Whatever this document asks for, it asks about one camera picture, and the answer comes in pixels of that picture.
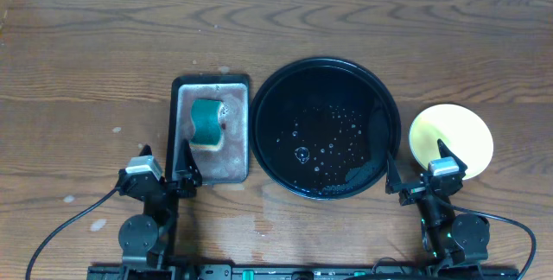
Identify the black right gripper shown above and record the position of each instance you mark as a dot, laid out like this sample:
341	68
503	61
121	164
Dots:
410	193

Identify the green yellow sponge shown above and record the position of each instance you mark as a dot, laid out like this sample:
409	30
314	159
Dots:
208	132

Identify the black round tray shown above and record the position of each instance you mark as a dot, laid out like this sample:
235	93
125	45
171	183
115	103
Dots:
324	128

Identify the black rectangular soapy tray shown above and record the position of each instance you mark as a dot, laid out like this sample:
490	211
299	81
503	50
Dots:
230	164

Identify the yellow plate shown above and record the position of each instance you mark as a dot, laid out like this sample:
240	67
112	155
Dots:
462	131

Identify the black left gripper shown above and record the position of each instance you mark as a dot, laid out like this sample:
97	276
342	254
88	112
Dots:
166	185

